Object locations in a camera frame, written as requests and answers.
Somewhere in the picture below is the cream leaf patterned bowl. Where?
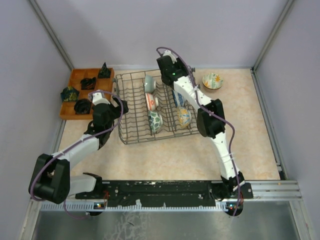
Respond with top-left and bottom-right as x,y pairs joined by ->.
202,72 -> 224,90

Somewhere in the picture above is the grey wire dish rack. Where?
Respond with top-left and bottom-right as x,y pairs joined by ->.
113,69 -> 199,145

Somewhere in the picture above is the dark speckled bowl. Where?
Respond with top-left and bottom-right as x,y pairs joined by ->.
203,85 -> 222,93

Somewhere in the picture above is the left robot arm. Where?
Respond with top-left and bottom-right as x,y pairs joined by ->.
28,90 -> 129,204

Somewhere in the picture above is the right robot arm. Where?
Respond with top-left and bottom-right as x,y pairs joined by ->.
156,46 -> 245,198

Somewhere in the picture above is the pale green grid bowl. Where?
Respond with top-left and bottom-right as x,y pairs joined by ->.
144,74 -> 157,94

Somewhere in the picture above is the blue white floral bowl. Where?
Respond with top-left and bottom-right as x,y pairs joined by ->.
171,89 -> 186,108

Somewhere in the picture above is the orange white patterned bowl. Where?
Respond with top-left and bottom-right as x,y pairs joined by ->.
145,93 -> 159,111

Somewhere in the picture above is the yellow blue patterned bowl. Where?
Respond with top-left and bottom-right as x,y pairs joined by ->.
177,107 -> 192,129

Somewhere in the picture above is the green leaf patterned bowl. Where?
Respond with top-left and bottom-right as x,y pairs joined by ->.
148,110 -> 163,133

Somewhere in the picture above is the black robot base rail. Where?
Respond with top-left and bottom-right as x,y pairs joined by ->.
75,180 -> 254,216

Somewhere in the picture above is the aluminium frame rail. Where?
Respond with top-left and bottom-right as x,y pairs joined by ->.
249,180 -> 302,201

